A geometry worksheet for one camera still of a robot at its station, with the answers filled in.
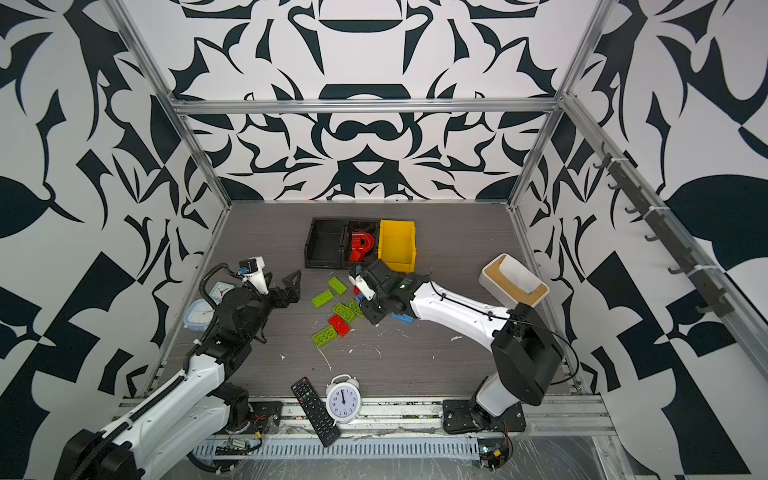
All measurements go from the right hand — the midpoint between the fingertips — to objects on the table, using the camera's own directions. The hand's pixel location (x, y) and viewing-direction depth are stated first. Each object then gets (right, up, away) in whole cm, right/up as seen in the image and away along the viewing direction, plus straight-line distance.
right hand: (368, 303), depth 83 cm
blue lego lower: (+10, -6, +7) cm, 13 cm away
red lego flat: (-2, +4, -7) cm, 8 cm away
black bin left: (-17, +15, +24) cm, 33 cm away
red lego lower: (-8, -8, +4) cm, 12 cm away
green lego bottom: (-13, -10, +4) cm, 17 cm away
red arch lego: (-3, +15, +22) cm, 27 cm away
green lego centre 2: (-5, -3, +8) cm, 10 cm away
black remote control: (-12, -25, -10) cm, 29 cm away
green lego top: (-11, +2, +14) cm, 18 cm away
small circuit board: (+29, -34, -12) cm, 46 cm away
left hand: (-22, +10, -3) cm, 24 cm away
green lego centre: (-8, -5, +8) cm, 12 cm away
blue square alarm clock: (-50, -4, +5) cm, 50 cm away
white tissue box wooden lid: (+44, +5, +11) cm, 45 cm away
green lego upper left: (-15, -1, +11) cm, 18 cm away
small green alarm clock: (-47, +1, +11) cm, 49 cm away
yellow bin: (+9, +15, +22) cm, 28 cm away
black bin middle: (-1, +22, +30) cm, 37 cm away
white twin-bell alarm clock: (-6, -22, -8) cm, 24 cm away
